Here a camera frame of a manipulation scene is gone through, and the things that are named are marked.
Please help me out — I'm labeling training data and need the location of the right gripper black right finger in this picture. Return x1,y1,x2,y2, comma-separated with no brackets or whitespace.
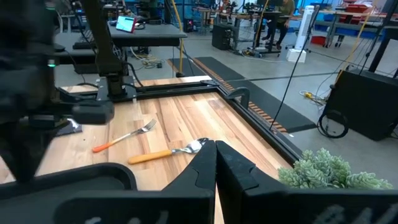
215,140,398,224

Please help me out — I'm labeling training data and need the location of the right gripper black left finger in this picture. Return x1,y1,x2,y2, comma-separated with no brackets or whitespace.
54,139,218,224

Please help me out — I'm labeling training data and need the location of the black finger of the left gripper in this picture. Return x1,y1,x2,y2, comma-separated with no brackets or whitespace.
9,121,70,184

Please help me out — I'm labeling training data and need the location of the black rectangular tray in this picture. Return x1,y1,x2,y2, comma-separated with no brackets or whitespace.
0,162,139,224

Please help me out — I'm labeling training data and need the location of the Yellowstone picture book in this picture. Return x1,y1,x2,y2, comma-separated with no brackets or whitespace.
55,117,83,138

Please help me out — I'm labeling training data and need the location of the small green potted plant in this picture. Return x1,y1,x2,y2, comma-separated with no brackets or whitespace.
277,147,394,191

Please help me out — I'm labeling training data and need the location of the black low side desk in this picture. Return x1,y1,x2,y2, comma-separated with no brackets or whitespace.
53,31,98,75

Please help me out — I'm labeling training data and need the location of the black hazard-striped floor mat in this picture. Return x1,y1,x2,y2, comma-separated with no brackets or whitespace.
198,56,317,134
167,57,289,134

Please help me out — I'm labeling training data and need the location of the tablet in pink case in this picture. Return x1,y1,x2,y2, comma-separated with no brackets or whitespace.
115,15,137,34

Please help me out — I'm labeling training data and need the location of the large black box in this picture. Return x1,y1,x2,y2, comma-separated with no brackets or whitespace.
323,68,398,142

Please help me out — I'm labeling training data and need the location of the black desk with tablet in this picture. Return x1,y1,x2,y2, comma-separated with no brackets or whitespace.
106,22,188,63

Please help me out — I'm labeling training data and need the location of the red plastic floor bin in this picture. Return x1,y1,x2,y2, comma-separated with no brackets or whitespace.
310,35,328,47

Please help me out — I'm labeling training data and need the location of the black computer tower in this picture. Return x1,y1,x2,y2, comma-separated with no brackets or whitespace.
211,24,234,52

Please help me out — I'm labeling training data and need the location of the white tower fan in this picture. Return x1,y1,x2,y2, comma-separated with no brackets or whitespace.
285,5,317,63

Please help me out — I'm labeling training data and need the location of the person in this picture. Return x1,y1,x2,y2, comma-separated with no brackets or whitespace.
262,0,297,51

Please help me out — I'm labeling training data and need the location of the black workbench with equipment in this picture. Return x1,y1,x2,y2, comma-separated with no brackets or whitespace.
192,4,282,58

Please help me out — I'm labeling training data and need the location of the spoon with yellow-orange handle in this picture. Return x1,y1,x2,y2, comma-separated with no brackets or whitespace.
127,137,210,166

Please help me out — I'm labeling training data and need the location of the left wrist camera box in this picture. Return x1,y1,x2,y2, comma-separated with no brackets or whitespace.
72,100,115,126

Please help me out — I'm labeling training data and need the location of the fork with orange handle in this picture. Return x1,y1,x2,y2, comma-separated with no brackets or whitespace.
91,118,158,154

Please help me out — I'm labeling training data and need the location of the black aluminium table frame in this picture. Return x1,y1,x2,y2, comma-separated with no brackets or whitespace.
58,78,305,167

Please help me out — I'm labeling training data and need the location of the coiled black cable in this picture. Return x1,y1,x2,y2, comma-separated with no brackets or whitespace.
317,109,350,139

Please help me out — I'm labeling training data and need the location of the black frame bracket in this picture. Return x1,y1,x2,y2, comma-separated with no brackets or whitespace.
224,86,251,110

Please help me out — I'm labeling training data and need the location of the long black floor cable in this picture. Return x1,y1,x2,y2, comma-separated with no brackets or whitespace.
268,5,322,131

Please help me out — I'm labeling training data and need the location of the yellow power cable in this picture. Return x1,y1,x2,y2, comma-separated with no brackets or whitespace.
170,0,187,78

